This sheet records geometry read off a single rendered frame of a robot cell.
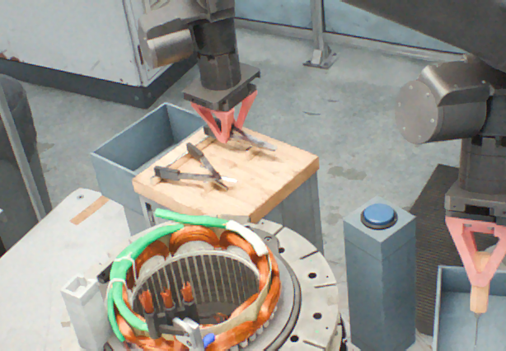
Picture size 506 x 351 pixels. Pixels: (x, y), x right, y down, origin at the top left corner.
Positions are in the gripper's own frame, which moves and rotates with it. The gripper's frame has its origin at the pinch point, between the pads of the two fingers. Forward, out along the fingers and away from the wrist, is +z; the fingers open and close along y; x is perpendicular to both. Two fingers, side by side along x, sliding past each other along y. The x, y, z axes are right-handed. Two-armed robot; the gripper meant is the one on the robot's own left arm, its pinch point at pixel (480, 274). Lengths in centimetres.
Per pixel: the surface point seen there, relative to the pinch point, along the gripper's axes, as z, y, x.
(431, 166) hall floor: 39, -200, -44
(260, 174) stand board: -0.5, -25.0, -34.6
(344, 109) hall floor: 26, -225, -84
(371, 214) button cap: 2.9, -23.9, -17.8
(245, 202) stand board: 2.1, -19.2, -34.3
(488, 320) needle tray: 10.4, -13.4, -0.4
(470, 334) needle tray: 11.5, -10.7, -1.9
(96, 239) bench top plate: 21, -43, -75
